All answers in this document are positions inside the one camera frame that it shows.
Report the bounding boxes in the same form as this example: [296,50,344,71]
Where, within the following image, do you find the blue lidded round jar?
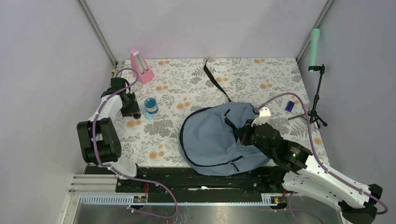
[144,98,159,114]

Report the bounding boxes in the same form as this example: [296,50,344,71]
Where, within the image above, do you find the blue-grey student backpack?
[178,57,270,177]

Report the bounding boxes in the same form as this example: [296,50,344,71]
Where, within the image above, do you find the red capped small bottle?
[132,113,141,119]

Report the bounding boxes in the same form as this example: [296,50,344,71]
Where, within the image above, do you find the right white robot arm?
[234,119,382,224]

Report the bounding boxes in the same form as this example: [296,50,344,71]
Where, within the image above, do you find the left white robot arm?
[77,77,145,192]

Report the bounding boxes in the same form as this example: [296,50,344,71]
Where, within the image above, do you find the light blue glue stick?
[141,107,153,120]

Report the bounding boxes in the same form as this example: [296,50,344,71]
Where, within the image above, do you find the pink metronome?
[130,49,155,85]

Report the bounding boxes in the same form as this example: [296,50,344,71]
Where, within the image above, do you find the small purple eraser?
[285,101,295,112]

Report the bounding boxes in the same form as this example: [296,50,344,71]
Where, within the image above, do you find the floral table mat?
[114,57,329,167]

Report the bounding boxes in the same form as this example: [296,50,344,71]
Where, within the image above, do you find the black microphone tripod stand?
[288,64,328,129]

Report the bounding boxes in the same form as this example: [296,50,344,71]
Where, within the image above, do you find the mint green microphone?
[309,28,320,73]

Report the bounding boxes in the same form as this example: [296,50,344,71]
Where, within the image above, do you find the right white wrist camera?
[251,107,271,127]

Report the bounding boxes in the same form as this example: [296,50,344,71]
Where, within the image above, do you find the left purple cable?
[92,68,179,219]

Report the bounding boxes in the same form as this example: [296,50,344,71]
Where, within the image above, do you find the purple cable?
[254,92,389,224]
[92,68,179,219]

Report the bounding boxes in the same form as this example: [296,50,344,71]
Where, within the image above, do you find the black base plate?
[115,167,285,202]

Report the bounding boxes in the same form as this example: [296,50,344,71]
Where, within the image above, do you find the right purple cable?
[254,92,389,224]

